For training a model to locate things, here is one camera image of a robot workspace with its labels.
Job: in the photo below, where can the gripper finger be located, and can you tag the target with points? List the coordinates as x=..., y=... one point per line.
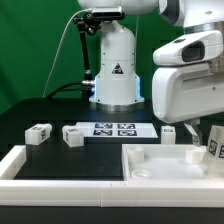
x=192, y=126

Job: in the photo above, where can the white U-shaped fence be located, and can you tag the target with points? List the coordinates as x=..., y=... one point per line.
x=125, y=193

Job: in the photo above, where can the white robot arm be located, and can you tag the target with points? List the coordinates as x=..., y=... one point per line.
x=117, y=85

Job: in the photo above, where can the grey camera on mount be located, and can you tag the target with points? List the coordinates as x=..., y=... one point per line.
x=107, y=12

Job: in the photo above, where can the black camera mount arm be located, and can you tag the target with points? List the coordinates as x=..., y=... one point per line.
x=86, y=25

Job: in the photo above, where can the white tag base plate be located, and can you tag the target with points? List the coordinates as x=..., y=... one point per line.
x=117, y=130

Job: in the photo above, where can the white square tabletop part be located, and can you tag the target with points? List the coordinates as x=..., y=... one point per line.
x=169, y=162

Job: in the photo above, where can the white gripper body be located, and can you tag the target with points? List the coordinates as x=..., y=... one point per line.
x=184, y=86

